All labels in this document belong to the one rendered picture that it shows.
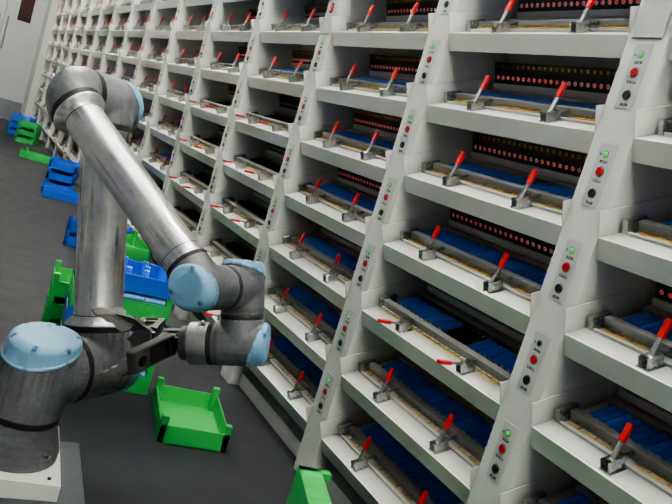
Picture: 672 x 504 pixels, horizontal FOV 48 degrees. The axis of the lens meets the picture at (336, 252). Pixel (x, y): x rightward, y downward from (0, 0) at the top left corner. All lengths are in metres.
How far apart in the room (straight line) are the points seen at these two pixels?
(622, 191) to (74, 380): 1.17
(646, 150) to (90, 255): 1.18
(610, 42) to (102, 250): 1.16
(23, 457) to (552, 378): 1.07
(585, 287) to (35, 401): 1.11
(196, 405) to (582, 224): 1.45
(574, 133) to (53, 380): 1.17
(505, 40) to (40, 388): 1.28
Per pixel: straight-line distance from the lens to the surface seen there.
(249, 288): 1.53
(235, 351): 1.56
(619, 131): 1.52
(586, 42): 1.67
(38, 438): 1.73
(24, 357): 1.66
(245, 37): 3.49
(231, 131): 3.29
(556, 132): 1.64
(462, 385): 1.70
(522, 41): 1.82
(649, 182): 1.55
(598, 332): 1.50
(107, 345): 1.78
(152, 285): 2.40
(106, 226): 1.79
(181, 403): 2.51
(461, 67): 2.08
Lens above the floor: 0.92
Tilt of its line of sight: 8 degrees down
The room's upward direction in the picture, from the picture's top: 17 degrees clockwise
